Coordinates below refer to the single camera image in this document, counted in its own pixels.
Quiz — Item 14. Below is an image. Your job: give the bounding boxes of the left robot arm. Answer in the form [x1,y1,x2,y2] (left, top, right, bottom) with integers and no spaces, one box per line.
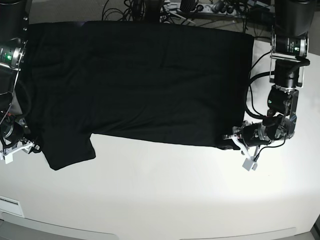
[225,0,317,163]

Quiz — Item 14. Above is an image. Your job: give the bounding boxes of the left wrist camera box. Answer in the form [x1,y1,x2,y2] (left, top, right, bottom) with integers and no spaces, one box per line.
[242,157,258,171]

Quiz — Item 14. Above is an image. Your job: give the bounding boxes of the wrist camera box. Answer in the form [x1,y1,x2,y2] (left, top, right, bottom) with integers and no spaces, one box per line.
[0,149,14,165]
[242,157,258,171]

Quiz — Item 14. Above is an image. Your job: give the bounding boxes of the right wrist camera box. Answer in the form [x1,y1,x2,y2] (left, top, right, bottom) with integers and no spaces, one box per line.
[0,149,14,165]

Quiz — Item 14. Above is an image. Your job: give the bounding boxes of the white power strip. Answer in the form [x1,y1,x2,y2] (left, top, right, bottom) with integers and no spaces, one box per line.
[194,1,239,17]

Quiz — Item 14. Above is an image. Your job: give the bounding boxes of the black T-shirt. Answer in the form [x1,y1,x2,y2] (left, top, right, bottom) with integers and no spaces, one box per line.
[22,21,254,171]

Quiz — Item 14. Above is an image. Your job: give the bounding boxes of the black support post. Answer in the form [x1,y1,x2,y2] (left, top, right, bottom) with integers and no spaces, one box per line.
[141,0,162,23]

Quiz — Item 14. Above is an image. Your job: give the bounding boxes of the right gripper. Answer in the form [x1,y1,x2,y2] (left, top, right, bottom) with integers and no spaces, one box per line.
[0,117,41,157]

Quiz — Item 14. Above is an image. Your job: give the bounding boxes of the white label plate on table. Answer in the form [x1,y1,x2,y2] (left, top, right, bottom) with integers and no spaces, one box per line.
[0,196,25,218]

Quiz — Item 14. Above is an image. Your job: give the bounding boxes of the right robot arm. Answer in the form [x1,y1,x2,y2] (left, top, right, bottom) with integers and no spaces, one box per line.
[0,0,40,164]

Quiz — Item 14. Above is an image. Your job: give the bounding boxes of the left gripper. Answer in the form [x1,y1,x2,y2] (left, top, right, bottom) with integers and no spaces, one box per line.
[221,120,273,156]

